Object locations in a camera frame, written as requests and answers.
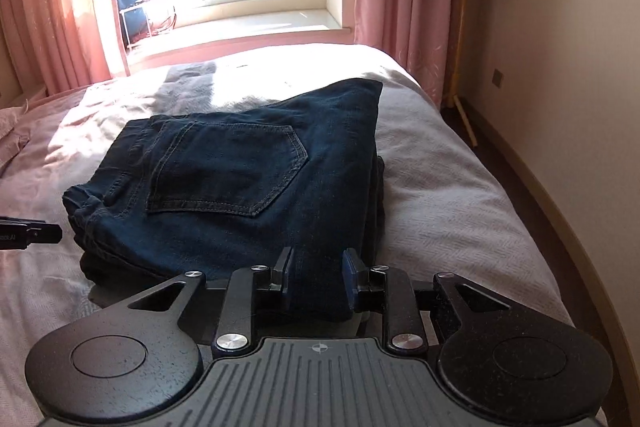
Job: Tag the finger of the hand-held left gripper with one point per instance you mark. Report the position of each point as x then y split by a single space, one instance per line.
45 233

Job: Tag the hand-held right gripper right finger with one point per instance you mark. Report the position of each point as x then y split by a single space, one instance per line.
350 279

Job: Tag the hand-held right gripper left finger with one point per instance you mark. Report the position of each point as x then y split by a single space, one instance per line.
286 277

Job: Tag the blue denim jeans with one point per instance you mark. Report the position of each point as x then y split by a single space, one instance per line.
225 167

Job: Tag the black folded garment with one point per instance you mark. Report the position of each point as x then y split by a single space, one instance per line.
115 269

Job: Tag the folded pink quilt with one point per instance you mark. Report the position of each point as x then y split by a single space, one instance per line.
10 132

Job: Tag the wooden coat stand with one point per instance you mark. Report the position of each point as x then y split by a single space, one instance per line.
459 57

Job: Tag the pink patterned curtain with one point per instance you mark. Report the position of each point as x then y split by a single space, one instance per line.
395 7

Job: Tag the dark wall socket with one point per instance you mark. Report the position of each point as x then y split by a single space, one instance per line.
497 78

